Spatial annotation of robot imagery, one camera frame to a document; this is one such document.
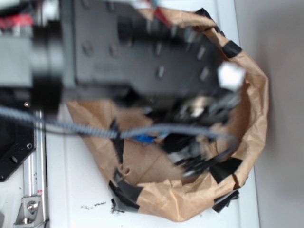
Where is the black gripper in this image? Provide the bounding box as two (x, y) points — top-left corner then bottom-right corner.
(142, 90), (241, 177)

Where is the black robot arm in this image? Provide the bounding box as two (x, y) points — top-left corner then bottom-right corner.
(0, 0), (240, 176)

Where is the brown paper bag bin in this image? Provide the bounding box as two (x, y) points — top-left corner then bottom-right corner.
(83, 8), (269, 222)

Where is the grey braided cable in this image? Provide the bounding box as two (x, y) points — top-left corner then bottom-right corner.
(0, 105), (238, 164)

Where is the aluminium extrusion rail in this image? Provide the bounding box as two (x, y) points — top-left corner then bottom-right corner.
(22, 109), (49, 198)

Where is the metal corner bracket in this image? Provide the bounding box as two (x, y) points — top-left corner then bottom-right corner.
(13, 196), (49, 228)

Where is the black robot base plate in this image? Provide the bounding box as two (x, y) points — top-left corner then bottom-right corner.
(0, 116), (36, 182)

